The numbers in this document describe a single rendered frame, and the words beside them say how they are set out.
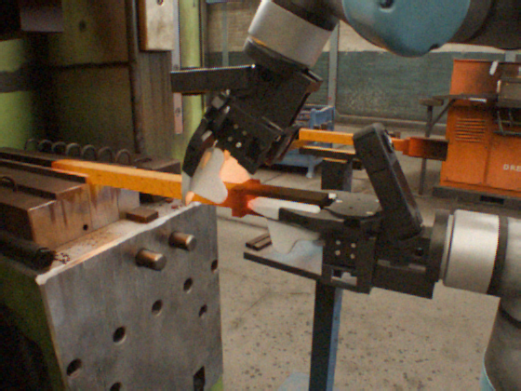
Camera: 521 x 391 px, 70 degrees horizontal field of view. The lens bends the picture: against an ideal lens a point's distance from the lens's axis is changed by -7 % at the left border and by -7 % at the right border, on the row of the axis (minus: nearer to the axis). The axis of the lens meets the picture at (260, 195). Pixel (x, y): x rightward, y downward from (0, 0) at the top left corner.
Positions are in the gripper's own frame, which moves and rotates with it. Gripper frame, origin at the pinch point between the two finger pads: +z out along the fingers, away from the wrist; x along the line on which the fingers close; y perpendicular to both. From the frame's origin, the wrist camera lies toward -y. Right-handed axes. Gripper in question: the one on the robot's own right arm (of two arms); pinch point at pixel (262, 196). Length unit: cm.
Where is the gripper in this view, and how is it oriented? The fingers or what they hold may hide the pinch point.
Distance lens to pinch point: 45.7
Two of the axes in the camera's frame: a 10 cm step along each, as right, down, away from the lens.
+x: 4.7, -2.8, 8.4
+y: 0.1, 9.5, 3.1
